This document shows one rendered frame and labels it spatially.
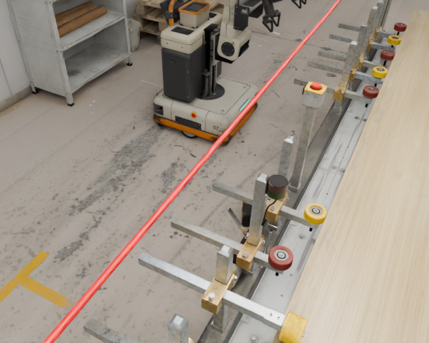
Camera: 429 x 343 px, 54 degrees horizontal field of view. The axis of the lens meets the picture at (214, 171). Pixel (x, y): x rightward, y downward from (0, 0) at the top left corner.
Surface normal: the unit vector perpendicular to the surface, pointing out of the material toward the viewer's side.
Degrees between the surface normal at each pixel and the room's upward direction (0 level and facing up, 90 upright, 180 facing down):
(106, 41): 90
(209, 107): 0
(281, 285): 0
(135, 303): 0
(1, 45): 90
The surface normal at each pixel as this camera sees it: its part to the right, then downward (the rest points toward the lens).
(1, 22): 0.89, 0.32
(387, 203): 0.04, -0.75
